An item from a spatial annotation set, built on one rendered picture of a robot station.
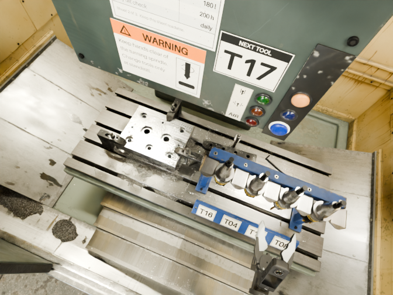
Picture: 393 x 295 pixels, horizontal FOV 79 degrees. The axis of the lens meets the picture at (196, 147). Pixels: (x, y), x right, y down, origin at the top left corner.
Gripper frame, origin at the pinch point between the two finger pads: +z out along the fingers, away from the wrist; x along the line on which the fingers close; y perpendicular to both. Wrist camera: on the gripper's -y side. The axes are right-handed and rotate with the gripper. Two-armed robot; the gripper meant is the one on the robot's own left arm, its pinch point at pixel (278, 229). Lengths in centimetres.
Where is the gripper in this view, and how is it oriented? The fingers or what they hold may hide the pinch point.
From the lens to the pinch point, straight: 82.9
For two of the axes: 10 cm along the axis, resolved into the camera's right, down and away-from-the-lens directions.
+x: 9.3, 3.6, -0.9
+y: -0.8, 4.2, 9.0
